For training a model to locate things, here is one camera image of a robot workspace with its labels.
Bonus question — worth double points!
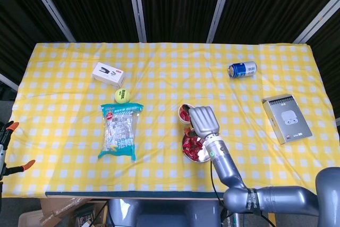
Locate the robot right hand orange fingertips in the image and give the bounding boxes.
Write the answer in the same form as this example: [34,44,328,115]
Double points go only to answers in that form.
[184,106,221,139]

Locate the robot left hand orange fingertips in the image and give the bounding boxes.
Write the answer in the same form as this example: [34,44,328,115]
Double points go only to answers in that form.
[0,121,37,182]

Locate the white paper cup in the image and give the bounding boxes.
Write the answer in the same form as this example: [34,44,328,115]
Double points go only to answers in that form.
[177,104,193,126]

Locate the silver metal plate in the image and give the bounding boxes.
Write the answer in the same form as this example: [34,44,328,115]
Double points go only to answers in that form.
[181,131,213,163]

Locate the blue silver drink can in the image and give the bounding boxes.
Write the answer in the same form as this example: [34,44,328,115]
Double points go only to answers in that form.
[227,61,258,79]

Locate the beige cardboard box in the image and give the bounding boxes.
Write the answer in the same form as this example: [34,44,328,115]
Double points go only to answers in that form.
[18,209,45,227]

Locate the yellow white checked tablecloth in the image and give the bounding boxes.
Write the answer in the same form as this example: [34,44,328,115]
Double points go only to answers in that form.
[2,41,340,198]

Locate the brown cardboard sheet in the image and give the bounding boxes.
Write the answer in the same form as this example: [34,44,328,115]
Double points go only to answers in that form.
[39,197,92,224]

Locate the grey earbuds box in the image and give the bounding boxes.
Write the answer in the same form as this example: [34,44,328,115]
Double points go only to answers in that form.
[261,93,313,145]

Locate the teal clear snack bag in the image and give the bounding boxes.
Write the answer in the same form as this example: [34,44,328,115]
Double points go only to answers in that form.
[97,102,145,163]

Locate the yellow tennis ball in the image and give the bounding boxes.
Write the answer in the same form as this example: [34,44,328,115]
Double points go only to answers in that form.
[114,88,131,104]

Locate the grey robot torso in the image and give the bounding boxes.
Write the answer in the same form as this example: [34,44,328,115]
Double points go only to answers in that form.
[107,198,221,227]

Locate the white stapler box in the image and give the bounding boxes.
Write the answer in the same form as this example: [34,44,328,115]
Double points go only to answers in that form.
[92,62,126,89]

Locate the dark pleated backdrop curtain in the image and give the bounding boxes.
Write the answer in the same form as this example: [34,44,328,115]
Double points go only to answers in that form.
[0,0,340,92]

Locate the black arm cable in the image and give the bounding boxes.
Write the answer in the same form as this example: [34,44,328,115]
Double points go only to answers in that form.
[210,161,277,227]

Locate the white metal frame post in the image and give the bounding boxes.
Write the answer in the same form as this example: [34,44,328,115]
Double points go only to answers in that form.
[206,0,236,44]
[0,72,20,92]
[126,0,148,43]
[293,0,340,44]
[23,0,77,43]

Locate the black printed arm strap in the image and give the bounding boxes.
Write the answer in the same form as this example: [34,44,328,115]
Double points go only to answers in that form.
[245,187,260,213]

